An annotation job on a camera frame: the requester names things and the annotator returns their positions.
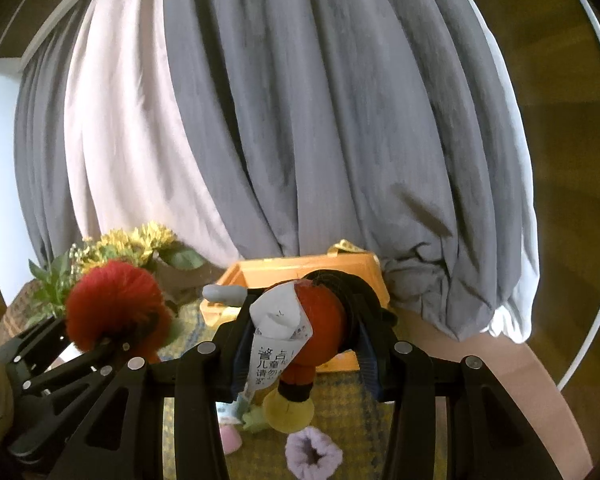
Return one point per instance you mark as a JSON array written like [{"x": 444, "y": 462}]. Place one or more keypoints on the sunflower bouquet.
[{"x": 142, "y": 246}]

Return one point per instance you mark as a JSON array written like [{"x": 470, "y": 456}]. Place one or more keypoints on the red fluffy pompom toy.
[{"x": 119, "y": 302}]

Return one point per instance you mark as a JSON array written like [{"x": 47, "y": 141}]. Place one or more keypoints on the white sheer curtain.
[{"x": 128, "y": 159}]

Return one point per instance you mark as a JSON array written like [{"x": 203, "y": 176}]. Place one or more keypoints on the green leafy plant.
[{"x": 56, "y": 281}]

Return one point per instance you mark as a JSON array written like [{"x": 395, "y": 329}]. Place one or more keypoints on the pink soft toy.
[{"x": 230, "y": 438}]

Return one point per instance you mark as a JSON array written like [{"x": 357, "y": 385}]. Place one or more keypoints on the orange plastic crate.
[{"x": 263, "y": 273}]

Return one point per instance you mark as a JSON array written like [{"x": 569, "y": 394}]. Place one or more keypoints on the yellow blue plaid mat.
[{"x": 344, "y": 410}]

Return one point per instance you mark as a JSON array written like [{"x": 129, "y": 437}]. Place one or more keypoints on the mickey mouse plush toy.
[{"x": 299, "y": 325}]

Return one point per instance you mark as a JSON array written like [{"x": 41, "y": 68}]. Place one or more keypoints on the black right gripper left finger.
[{"x": 234, "y": 340}]

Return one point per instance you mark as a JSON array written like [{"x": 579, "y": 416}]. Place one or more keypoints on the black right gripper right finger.
[{"x": 373, "y": 341}]

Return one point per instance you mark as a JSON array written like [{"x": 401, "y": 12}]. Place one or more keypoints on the lilac scrunchie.
[{"x": 312, "y": 455}]

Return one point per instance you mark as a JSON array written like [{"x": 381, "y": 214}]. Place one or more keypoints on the grey curtain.
[{"x": 392, "y": 124}]

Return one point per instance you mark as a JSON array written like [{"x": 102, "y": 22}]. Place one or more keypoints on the green soft toy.
[{"x": 254, "y": 421}]

